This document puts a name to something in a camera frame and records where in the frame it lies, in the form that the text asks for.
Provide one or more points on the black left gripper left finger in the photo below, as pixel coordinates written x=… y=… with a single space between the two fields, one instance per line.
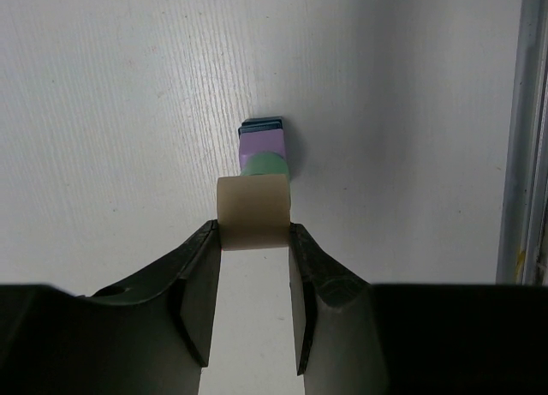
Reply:
x=149 y=333

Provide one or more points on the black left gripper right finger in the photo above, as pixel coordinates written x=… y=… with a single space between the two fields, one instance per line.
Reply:
x=352 y=337

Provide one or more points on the beige square block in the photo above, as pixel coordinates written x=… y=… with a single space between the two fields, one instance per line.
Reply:
x=253 y=212

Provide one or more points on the green cylinder block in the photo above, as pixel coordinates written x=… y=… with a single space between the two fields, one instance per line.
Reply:
x=266 y=168

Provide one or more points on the purple house-shaped block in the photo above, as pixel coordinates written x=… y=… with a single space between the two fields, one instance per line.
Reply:
x=252 y=143

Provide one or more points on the dark blue bridge block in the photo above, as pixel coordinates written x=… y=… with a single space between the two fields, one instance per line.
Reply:
x=252 y=125

